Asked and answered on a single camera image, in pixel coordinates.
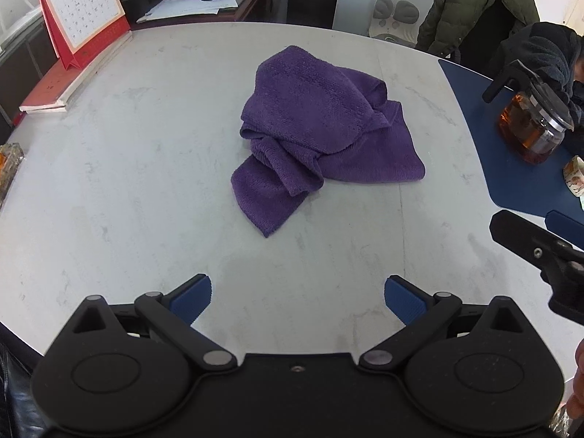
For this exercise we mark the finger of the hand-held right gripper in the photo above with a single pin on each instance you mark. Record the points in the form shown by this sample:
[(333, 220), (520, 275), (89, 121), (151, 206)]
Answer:
[(568, 236), (515, 235)]

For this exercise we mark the patterned teacup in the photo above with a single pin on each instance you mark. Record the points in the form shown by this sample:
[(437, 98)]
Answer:
[(576, 178)]

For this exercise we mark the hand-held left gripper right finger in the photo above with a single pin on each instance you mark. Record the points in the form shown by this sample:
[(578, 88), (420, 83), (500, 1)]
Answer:
[(404, 299)]

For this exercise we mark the red book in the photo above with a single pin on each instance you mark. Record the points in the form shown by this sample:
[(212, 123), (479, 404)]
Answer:
[(54, 84)]

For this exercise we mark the purple towel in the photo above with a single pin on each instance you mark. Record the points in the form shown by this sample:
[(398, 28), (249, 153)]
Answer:
[(319, 123)]

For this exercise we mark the glass teapot with amber tea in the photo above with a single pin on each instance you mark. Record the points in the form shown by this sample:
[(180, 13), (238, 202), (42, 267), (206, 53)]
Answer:
[(529, 127)]

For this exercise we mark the red desk calendar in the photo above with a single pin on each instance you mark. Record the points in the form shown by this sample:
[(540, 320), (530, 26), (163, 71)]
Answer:
[(82, 9)]

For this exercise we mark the white papers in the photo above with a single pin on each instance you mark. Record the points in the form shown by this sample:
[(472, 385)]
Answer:
[(191, 7)]

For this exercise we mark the person's right hand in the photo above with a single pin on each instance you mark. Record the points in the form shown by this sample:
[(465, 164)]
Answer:
[(579, 388)]

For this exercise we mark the grey slippers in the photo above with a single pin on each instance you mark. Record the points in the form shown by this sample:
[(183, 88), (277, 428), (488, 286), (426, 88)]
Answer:
[(394, 13)]

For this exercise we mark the green padded coat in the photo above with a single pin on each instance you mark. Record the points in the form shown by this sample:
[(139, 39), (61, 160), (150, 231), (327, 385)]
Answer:
[(465, 4)]

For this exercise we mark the blue table mat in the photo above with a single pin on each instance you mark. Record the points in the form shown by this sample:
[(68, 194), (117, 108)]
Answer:
[(483, 146)]

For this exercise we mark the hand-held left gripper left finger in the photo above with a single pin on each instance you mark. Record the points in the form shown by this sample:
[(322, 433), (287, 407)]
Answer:
[(191, 299)]

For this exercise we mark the black leather sofa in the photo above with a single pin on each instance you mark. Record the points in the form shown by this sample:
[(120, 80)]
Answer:
[(13, 374)]

